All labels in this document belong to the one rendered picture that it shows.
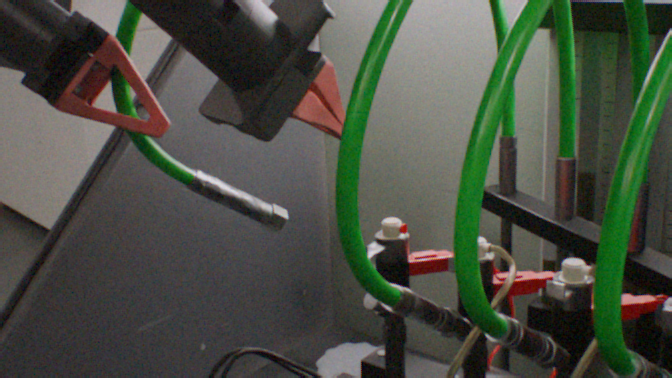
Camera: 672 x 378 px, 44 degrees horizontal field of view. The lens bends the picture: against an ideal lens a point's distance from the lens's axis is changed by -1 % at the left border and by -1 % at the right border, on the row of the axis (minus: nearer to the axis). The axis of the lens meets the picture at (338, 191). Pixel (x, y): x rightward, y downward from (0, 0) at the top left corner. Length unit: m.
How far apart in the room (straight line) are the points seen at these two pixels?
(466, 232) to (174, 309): 0.56
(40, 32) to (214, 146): 0.36
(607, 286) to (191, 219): 0.60
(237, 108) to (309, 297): 0.61
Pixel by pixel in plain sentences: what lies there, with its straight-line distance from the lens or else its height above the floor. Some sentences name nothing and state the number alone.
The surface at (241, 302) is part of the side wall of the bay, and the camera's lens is 1.04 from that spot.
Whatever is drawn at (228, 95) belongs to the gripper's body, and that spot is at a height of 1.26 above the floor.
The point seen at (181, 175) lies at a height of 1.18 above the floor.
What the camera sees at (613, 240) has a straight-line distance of 0.43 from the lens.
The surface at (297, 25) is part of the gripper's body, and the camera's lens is 0.57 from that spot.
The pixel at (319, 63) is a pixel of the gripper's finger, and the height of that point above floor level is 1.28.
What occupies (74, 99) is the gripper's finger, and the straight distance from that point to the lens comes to 0.63.
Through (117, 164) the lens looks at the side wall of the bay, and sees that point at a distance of 0.88.
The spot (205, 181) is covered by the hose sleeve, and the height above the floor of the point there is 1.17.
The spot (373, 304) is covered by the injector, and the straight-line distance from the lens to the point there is 0.69.
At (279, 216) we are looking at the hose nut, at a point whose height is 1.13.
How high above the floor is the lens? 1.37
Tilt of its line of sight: 18 degrees down
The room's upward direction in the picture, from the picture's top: 3 degrees counter-clockwise
